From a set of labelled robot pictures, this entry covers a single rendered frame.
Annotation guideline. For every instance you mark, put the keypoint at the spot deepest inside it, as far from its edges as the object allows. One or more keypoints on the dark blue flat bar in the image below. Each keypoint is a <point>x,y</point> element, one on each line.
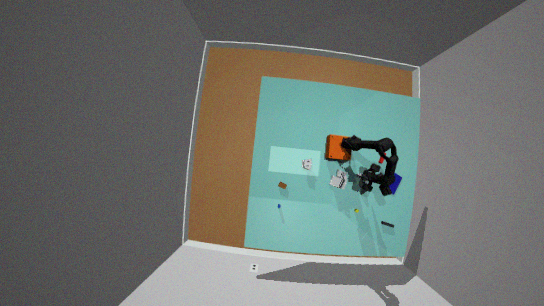
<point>394,186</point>

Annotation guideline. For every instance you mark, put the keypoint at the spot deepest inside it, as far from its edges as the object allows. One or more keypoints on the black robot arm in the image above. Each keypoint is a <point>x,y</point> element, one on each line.
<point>381,146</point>

